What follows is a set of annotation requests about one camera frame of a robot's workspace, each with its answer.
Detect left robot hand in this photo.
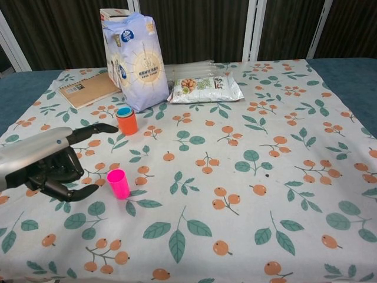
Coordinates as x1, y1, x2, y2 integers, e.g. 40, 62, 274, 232
0, 123, 119, 203

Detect pink plastic cup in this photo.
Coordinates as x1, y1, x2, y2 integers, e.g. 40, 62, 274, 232
106, 169, 131, 200

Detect teal table cover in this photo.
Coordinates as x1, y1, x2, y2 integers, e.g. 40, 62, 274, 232
0, 57, 377, 138

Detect brown spiral notebook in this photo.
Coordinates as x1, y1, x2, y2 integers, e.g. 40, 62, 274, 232
58, 72, 122, 110

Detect orange plastic cup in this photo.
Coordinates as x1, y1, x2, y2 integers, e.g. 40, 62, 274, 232
115, 111, 138, 136

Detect lilac flour bag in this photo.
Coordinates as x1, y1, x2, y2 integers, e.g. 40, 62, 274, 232
102, 11, 170, 113

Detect white red cardboard carton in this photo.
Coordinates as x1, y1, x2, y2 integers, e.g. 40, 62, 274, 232
99, 8, 131, 30

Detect floral fruit print tablecloth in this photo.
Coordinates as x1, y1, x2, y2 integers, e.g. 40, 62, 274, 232
0, 58, 377, 283

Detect clear air cushion packaging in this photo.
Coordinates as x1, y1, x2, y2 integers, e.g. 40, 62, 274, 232
164, 58, 219, 82

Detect silver nut snack packet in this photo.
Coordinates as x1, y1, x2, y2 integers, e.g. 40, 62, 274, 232
166, 70, 244, 104

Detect dark folding screen white frame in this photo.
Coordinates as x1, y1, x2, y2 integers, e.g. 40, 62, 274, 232
0, 0, 377, 73

